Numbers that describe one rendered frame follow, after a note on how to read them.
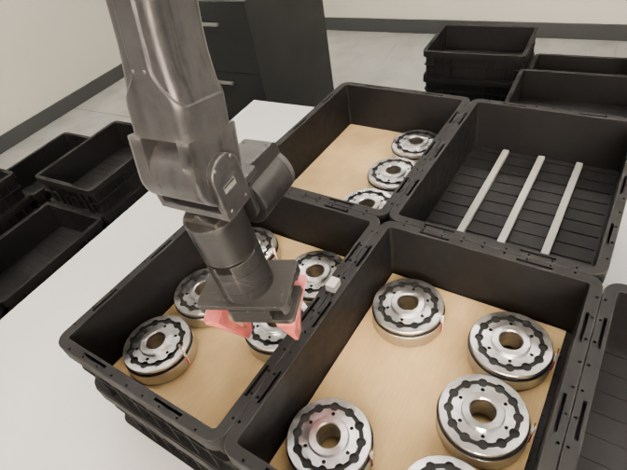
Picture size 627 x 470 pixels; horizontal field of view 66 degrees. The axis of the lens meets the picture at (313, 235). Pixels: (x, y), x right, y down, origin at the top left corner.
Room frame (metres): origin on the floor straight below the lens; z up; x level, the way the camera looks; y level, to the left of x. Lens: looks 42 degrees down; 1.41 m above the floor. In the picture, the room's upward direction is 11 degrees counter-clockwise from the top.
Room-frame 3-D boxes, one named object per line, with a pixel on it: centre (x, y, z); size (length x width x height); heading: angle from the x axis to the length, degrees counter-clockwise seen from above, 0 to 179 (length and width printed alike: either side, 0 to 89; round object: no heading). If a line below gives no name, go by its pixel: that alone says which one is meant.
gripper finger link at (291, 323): (0.36, 0.06, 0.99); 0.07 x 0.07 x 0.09; 71
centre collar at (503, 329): (0.34, -0.22, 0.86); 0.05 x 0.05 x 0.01
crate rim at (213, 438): (0.49, 0.13, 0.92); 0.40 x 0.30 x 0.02; 140
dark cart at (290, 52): (2.33, 0.10, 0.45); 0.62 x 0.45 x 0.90; 144
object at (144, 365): (0.46, 0.26, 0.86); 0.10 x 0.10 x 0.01
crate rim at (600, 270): (0.61, -0.36, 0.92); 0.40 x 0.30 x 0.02; 140
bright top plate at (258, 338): (0.45, 0.08, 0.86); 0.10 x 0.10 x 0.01
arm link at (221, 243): (0.36, 0.08, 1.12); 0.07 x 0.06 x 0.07; 144
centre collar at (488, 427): (0.26, -0.15, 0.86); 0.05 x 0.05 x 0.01
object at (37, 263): (1.27, 0.93, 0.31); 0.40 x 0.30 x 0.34; 144
